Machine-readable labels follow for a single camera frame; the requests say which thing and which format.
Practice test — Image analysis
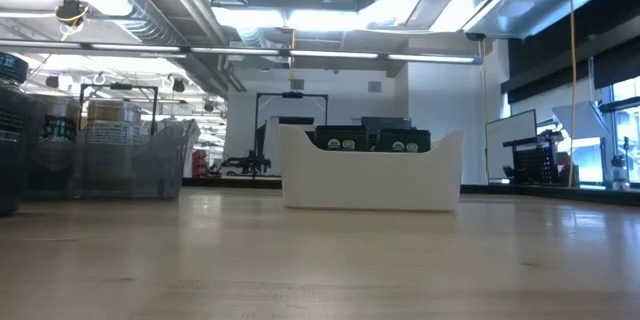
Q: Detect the clear bottle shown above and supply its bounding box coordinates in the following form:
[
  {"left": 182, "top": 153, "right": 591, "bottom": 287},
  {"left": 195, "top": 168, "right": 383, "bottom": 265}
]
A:
[{"left": 610, "top": 153, "right": 629, "bottom": 191}]

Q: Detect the ceiling cord reel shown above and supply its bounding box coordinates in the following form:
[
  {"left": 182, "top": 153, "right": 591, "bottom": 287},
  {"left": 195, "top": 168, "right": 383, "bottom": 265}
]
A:
[{"left": 53, "top": 0, "right": 91, "bottom": 41}]

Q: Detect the red object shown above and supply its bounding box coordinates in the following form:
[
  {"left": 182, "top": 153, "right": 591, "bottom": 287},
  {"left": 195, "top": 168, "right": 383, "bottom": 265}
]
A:
[{"left": 192, "top": 148, "right": 209, "bottom": 178}]

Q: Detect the black crate cart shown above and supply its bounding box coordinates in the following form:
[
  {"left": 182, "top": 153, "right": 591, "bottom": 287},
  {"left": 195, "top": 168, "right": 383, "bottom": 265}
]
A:
[{"left": 502, "top": 132, "right": 565, "bottom": 186}]

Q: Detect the white plastic bin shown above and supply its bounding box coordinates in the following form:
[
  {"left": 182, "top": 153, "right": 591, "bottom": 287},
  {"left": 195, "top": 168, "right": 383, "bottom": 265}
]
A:
[{"left": 278, "top": 124, "right": 466, "bottom": 213}]

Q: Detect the whiteboard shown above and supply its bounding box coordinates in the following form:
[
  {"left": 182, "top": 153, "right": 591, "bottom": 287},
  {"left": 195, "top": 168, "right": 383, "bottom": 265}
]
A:
[{"left": 483, "top": 108, "right": 540, "bottom": 184}]

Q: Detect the dark grey box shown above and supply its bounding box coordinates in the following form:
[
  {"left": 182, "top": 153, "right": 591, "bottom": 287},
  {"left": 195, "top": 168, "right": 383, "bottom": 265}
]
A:
[{"left": 360, "top": 116, "right": 427, "bottom": 134}]

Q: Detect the large metal duct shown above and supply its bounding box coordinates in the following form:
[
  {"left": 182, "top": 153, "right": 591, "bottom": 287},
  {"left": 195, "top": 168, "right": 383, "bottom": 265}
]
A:
[{"left": 462, "top": 0, "right": 614, "bottom": 41}]

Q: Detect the yellow hanging cable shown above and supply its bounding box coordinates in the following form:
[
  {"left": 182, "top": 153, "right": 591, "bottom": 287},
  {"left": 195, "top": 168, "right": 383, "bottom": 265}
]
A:
[{"left": 566, "top": 0, "right": 580, "bottom": 189}]

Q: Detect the window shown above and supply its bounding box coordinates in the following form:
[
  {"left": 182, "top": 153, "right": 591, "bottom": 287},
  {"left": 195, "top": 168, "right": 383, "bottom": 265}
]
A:
[{"left": 599, "top": 77, "right": 640, "bottom": 186}]

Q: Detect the white triangular shade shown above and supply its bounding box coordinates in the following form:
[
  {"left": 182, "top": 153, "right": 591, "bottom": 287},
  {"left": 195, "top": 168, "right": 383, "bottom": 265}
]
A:
[{"left": 551, "top": 99, "right": 610, "bottom": 141}]

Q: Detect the distant black frame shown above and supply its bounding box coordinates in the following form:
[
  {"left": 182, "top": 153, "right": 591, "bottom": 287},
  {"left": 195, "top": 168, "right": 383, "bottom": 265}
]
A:
[
  {"left": 78, "top": 82, "right": 160, "bottom": 136},
  {"left": 254, "top": 91, "right": 330, "bottom": 176}
]

